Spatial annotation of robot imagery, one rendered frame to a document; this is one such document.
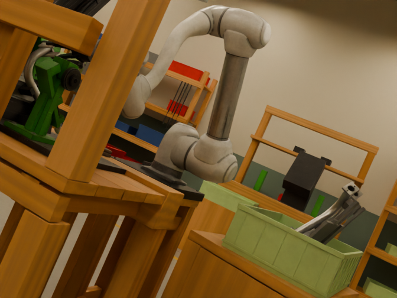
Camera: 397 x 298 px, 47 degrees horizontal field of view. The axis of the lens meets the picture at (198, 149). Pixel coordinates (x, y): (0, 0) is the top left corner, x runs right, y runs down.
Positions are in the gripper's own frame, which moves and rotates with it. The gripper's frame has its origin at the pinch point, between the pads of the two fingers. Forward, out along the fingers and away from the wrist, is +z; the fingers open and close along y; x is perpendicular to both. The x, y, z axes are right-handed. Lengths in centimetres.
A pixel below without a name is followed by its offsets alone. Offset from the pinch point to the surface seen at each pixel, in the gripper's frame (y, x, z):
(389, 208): -363, -343, -122
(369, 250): -403, -303, -105
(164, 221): -58, 20, -47
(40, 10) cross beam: 26, 31, -33
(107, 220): -80, 7, -6
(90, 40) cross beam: 20, 34, -49
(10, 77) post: 7.7, 35.0, -16.5
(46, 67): 6.3, 25.3, -21.9
